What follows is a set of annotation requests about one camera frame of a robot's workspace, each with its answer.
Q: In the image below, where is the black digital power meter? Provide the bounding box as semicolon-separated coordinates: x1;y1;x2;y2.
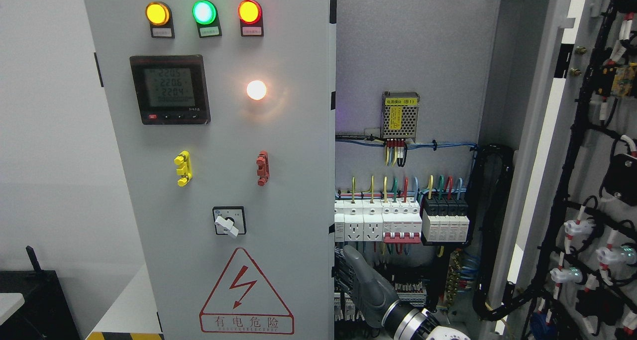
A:
129;54;210;125

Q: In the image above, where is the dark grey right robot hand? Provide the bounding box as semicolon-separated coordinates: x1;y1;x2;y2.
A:
334;245;399;328

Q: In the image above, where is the red indicator lamp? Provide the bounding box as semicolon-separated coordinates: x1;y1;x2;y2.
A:
237;0;264;37

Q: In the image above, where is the yellow indicator lamp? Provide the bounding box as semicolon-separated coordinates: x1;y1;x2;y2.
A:
145;0;175;38

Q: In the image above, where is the green indicator lamp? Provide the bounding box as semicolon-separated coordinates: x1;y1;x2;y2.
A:
192;0;221;38

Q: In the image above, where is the red handle circuit breaker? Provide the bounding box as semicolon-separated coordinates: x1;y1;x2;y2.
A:
382;202;423;244

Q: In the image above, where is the metal mesh power supply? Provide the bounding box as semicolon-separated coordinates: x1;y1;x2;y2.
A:
381;91;420;139

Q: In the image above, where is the red terminal post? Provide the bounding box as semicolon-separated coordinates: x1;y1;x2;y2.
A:
256;150;269;187

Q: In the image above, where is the white socket breaker row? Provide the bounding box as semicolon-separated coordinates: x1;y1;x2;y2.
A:
334;200;384;242

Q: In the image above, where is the yellow terminal post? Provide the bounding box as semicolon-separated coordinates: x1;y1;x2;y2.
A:
174;151;193;187

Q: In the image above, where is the grey cabinet door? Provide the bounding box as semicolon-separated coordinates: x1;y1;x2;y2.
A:
85;0;336;340
488;0;637;340

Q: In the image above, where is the black white surge protector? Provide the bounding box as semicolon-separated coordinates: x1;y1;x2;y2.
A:
421;197;470;245

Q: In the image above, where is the white rotary selector switch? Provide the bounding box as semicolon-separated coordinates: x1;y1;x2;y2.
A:
212;206;247;238

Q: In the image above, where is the white glowing indicator lamp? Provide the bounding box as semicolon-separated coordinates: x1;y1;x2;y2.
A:
246;80;268;101

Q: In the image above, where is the black right cable harness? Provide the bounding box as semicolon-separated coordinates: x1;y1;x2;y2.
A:
465;144;540;322

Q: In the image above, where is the red electric hazard sticker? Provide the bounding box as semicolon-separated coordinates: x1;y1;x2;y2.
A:
200;247;295;335

